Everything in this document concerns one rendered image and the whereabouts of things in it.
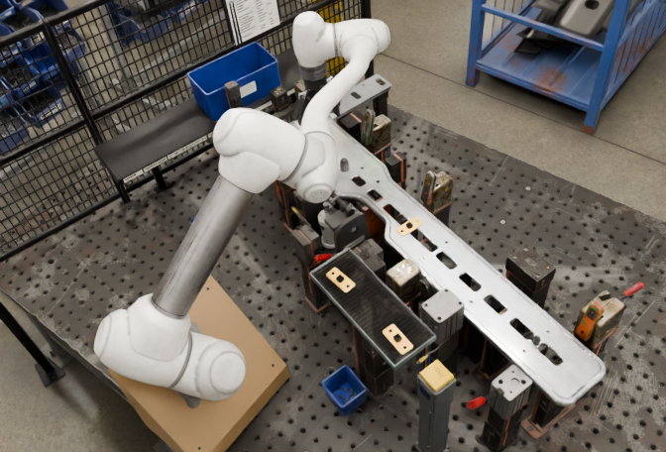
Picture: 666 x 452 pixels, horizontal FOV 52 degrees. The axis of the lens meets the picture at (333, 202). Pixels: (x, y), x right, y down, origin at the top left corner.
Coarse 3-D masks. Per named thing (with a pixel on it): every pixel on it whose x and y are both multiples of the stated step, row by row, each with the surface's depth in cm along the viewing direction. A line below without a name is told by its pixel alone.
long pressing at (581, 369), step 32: (352, 160) 241; (352, 192) 231; (384, 192) 229; (416, 256) 211; (448, 256) 210; (480, 256) 210; (480, 288) 202; (512, 288) 201; (480, 320) 195; (544, 320) 193; (512, 352) 187; (576, 352) 186; (544, 384) 180; (576, 384) 180
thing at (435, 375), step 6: (432, 366) 169; (438, 366) 169; (420, 372) 169; (426, 372) 168; (432, 372) 168; (438, 372) 168; (444, 372) 168; (426, 378) 167; (432, 378) 167; (438, 378) 167; (444, 378) 167; (450, 378) 167; (432, 384) 166; (438, 384) 166; (444, 384) 166
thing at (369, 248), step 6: (366, 240) 207; (372, 240) 207; (360, 246) 206; (366, 246) 206; (372, 246) 205; (378, 246) 205; (354, 252) 205; (360, 252) 205; (366, 252) 204; (372, 252) 204; (378, 252) 204; (360, 258) 203; (366, 258) 203
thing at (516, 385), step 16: (512, 368) 178; (496, 384) 176; (512, 384) 176; (528, 384) 175; (496, 400) 179; (512, 400) 173; (496, 416) 187; (512, 416) 186; (496, 432) 191; (512, 432) 195; (496, 448) 197
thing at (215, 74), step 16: (240, 48) 262; (256, 48) 266; (208, 64) 258; (224, 64) 262; (240, 64) 267; (256, 64) 271; (272, 64) 255; (192, 80) 252; (208, 80) 262; (224, 80) 267; (240, 80) 250; (256, 80) 255; (272, 80) 260; (208, 96) 246; (224, 96) 251; (256, 96) 260; (208, 112) 255; (224, 112) 255
